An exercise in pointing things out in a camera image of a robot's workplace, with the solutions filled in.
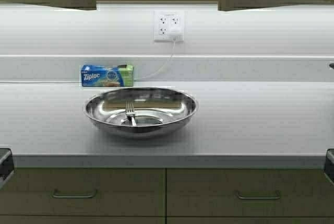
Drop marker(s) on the silver metal fork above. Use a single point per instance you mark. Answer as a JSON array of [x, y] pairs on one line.
[[130, 113]]

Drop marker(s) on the white wall outlet plate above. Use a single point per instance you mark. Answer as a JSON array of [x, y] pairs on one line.
[[165, 20]]

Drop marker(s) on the drawer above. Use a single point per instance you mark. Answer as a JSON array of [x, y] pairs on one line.
[[85, 192], [248, 193]]

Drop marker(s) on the large stainless steel pan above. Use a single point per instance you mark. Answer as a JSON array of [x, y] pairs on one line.
[[159, 111]]

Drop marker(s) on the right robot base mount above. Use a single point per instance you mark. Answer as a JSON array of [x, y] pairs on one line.
[[329, 166]]

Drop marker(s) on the right lower drawer front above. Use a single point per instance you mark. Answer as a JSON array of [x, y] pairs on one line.
[[248, 193]]

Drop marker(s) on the left lower drawer front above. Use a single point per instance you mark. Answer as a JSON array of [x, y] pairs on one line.
[[85, 192]]

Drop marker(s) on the blue green Ziploc box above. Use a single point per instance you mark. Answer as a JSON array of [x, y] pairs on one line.
[[101, 76]]

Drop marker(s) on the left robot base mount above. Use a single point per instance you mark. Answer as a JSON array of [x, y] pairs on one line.
[[7, 165]]

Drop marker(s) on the white plug adapter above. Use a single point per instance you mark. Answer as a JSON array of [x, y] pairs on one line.
[[176, 34]]

